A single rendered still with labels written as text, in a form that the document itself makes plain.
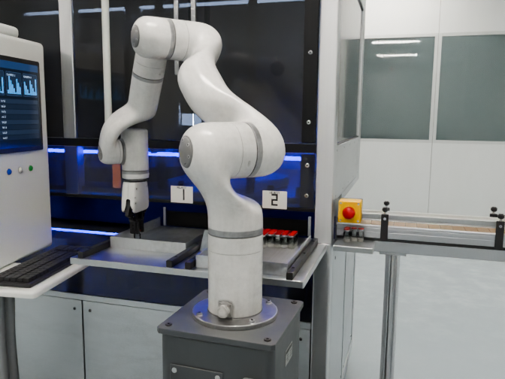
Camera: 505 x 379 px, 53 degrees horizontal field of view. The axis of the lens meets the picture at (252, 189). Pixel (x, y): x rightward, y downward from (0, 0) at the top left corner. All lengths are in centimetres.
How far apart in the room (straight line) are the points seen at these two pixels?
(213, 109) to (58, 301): 129
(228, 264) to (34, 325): 137
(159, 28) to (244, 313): 69
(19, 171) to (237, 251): 101
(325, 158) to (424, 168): 465
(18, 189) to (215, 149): 101
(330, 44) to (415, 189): 473
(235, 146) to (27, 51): 110
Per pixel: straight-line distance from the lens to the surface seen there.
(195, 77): 118
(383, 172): 627
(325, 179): 167
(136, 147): 162
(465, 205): 636
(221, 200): 103
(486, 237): 181
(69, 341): 224
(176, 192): 183
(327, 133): 166
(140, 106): 154
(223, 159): 101
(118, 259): 155
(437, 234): 179
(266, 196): 171
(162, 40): 129
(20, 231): 190
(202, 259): 142
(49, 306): 224
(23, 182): 190
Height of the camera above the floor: 129
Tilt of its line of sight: 8 degrees down
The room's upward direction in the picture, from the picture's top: 1 degrees clockwise
